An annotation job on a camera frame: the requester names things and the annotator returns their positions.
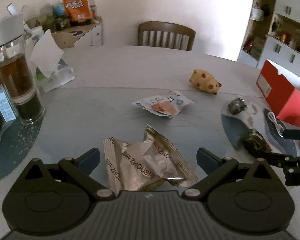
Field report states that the white cable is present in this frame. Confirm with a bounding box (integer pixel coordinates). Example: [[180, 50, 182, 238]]
[[267, 111, 286, 138]]

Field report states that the black snack packet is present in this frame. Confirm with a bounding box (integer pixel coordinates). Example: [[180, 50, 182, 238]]
[[241, 129, 272, 155]]

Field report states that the small dark clear bag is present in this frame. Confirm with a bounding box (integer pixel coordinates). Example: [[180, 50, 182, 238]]
[[228, 98, 248, 115]]

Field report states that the silver foil bag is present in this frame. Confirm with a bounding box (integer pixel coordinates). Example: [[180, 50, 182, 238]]
[[103, 125, 198, 195]]

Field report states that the yellow spotted pig toy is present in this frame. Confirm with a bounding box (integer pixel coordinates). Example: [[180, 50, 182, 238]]
[[189, 69, 222, 95]]

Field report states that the red cardboard shoe box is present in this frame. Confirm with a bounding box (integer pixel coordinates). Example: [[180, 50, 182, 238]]
[[256, 60, 300, 127]]

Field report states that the patterned table mat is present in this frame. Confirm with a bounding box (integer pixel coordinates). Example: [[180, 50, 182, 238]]
[[0, 87, 300, 184]]

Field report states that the small blue white box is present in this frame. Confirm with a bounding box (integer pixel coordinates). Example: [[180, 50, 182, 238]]
[[0, 91, 16, 122]]

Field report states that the pink white snack packet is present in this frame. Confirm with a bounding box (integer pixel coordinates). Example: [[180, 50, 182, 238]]
[[132, 90, 194, 118]]

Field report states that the white tissue pack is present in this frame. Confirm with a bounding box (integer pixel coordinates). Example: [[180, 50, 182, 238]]
[[30, 30, 75, 93]]

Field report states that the hanging tote bag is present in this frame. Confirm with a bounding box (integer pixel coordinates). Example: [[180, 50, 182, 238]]
[[250, 2, 264, 21]]

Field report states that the glass tea bottle white lid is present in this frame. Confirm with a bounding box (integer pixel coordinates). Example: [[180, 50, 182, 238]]
[[0, 14, 44, 125]]

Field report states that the white sideboard cabinet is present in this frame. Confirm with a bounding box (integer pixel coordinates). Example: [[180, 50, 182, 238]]
[[52, 20, 103, 49]]

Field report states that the wooden chair far side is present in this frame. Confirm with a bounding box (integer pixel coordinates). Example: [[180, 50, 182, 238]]
[[138, 21, 196, 51]]

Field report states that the orange snack bag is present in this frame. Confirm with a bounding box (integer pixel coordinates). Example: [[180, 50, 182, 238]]
[[62, 0, 91, 27]]

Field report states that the white wall cabinet unit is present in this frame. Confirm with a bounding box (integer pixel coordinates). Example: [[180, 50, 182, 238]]
[[237, 0, 300, 77]]

